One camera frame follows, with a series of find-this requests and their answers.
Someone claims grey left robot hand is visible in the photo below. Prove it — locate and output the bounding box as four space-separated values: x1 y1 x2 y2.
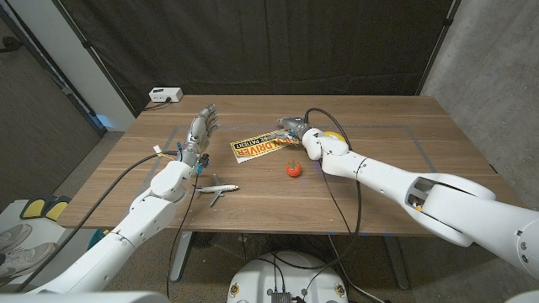
176 104 221 169

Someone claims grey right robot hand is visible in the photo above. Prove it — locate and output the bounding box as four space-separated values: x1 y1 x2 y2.
269 116 315 146

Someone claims yellow new driver bumper sticker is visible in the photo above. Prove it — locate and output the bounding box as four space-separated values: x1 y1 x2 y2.
229 128 298 165

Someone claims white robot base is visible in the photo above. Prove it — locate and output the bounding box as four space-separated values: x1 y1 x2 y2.
226 251 350 303

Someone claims white toy airplane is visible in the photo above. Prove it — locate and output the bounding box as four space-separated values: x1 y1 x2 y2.
194 173 240 207

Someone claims teal orange plastic toy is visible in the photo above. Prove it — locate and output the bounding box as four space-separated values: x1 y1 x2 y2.
86 228 110 252

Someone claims white power outlet box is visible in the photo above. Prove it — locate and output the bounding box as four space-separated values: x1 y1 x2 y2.
148 87 184 104

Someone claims black backdrop curtain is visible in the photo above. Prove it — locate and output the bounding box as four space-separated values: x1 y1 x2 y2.
52 0 462 117

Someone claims grey table leg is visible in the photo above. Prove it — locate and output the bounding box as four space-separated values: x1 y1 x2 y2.
382 235 410 290
170 231 195 282

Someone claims black backdrop stand pole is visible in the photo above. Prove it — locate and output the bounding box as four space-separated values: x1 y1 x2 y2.
52 0 139 118
415 0 462 97

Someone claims yellow black shoe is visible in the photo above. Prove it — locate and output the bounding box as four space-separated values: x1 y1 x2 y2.
44 197 71 222
19 196 47 220

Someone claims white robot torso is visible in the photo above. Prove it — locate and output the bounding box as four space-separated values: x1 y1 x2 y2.
0 290 172 303

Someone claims grey sneaker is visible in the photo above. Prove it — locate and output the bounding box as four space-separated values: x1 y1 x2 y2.
0 223 33 253
0 242 58 279

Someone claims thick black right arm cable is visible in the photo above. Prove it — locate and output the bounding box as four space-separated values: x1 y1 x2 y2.
269 107 363 271

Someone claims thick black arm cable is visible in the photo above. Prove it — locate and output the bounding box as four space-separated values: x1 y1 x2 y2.
14 150 180 294
269 107 363 271

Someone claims black power box cable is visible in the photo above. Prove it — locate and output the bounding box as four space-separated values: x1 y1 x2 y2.
144 97 173 113

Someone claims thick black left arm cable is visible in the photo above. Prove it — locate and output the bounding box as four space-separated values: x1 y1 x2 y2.
14 150 180 294

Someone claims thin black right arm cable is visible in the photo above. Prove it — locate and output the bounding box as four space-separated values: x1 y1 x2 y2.
318 159 353 237

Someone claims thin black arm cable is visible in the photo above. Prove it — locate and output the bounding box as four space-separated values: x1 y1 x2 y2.
165 170 200 299
318 159 353 237

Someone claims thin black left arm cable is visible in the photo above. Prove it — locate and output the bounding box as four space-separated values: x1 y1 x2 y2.
165 170 200 299

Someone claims black door handle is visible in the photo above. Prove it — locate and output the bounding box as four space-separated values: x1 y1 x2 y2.
0 36 25 55

